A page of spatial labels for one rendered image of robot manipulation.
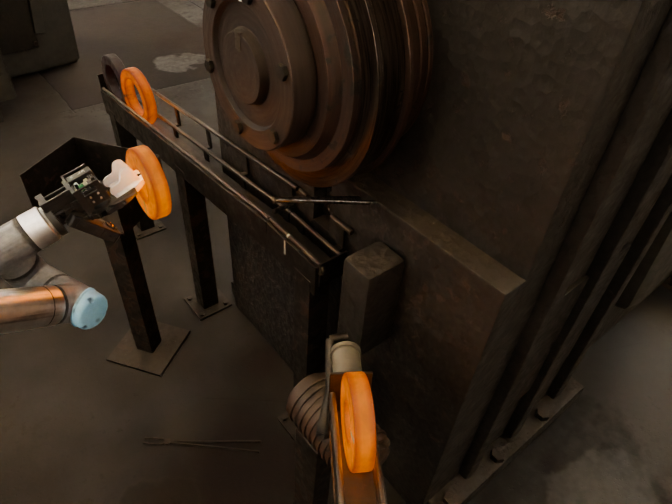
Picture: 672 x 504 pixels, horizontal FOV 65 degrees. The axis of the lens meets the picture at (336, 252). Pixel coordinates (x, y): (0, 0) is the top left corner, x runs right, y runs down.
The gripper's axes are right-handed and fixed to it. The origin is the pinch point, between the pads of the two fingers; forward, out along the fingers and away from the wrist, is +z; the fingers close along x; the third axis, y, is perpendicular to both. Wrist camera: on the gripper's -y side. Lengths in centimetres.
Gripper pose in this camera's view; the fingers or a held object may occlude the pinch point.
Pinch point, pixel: (146, 175)
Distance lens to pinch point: 117.1
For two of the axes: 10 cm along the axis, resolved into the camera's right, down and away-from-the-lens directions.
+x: -6.3, -5.3, 5.7
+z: 7.6, -5.7, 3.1
